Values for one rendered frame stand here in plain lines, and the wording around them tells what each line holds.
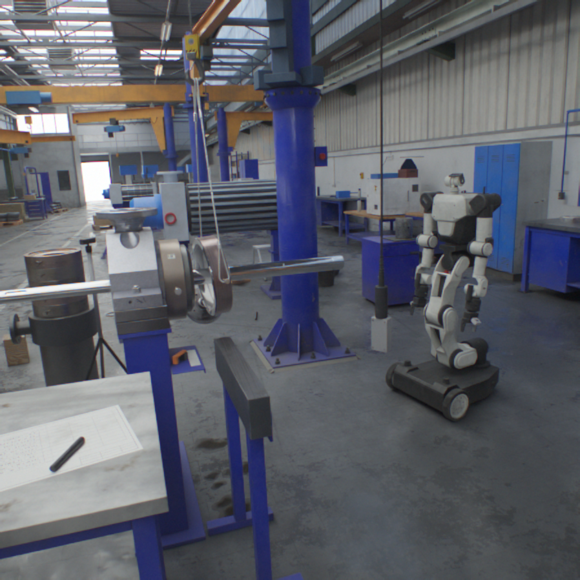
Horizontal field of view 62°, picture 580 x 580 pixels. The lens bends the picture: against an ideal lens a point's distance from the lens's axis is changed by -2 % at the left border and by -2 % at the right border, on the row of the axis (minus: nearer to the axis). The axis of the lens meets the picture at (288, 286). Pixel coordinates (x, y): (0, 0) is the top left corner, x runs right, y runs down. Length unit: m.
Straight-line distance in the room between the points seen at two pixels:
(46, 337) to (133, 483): 2.50
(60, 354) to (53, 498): 2.50
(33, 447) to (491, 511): 1.96
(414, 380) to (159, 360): 1.87
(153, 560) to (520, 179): 6.32
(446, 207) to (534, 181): 3.98
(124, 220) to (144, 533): 1.33
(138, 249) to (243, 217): 3.79
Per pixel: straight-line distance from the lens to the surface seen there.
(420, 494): 2.64
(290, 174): 3.93
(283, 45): 3.81
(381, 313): 1.77
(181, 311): 2.21
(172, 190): 5.70
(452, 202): 3.16
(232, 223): 5.85
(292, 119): 3.94
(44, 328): 3.65
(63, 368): 3.75
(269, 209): 5.88
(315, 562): 2.27
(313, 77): 3.89
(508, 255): 7.10
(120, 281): 2.07
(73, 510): 1.22
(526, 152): 7.00
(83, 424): 1.56
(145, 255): 2.10
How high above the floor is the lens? 1.56
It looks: 13 degrees down
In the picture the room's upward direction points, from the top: 2 degrees counter-clockwise
